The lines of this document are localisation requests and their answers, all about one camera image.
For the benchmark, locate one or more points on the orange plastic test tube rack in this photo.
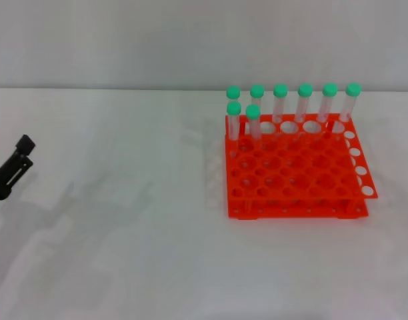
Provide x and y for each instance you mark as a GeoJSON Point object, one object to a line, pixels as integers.
{"type": "Point", "coordinates": [290, 166]}

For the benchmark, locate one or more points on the clear test tube green cap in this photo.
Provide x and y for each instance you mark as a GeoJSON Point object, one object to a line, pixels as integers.
{"type": "Point", "coordinates": [330, 89]}
{"type": "Point", "coordinates": [234, 107]}
{"type": "Point", "coordinates": [253, 111]}
{"type": "Point", "coordinates": [305, 89]}
{"type": "Point", "coordinates": [257, 90]}
{"type": "Point", "coordinates": [353, 89]}
{"type": "Point", "coordinates": [233, 92]}
{"type": "Point", "coordinates": [280, 90]}

